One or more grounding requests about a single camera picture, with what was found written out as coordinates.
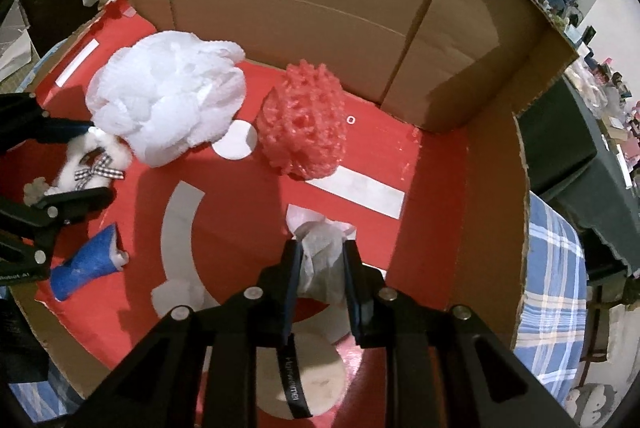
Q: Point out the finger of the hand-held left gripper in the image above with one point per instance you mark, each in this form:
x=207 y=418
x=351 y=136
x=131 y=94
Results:
x=60 y=205
x=30 y=120

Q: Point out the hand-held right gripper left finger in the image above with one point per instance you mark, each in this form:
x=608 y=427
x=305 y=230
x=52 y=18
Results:
x=292 y=280

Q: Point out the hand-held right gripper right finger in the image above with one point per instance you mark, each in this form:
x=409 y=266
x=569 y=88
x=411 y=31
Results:
x=352 y=290

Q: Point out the white tissue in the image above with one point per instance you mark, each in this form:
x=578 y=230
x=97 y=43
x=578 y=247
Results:
x=322 y=253

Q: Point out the white plush toy checkered bow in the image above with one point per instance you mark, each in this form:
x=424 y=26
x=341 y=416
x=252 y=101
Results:
x=75 y=163

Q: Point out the white plastic bag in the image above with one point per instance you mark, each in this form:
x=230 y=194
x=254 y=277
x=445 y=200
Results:
x=17 y=53

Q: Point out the pale pink bath pouf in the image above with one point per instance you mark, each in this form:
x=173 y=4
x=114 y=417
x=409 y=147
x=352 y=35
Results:
x=165 y=98

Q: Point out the red bath pouf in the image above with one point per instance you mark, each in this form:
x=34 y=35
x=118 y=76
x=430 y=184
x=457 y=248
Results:
x=305 y=123

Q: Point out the blue plaid tablecloth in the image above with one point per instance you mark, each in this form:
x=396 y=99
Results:
x=550 y=283

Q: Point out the dark green covered table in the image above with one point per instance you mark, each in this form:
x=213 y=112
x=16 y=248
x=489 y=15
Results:
x=575 y=158

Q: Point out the grey white cushion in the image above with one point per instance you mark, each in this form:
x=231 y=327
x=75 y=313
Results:
x=592 y=405

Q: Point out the clutter of small bottles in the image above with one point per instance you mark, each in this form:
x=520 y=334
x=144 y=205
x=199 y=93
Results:
x=605 y=88

